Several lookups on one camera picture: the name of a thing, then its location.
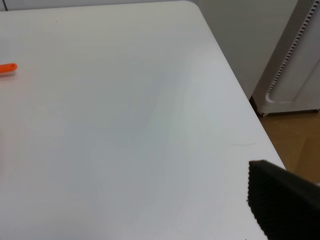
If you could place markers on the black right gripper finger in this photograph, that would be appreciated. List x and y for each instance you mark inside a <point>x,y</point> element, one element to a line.
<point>285,206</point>

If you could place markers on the white perforated appliance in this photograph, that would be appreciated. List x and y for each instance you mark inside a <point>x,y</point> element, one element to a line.
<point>291,79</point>

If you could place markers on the orange plastic handle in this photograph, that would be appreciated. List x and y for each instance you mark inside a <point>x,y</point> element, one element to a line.
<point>8,68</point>

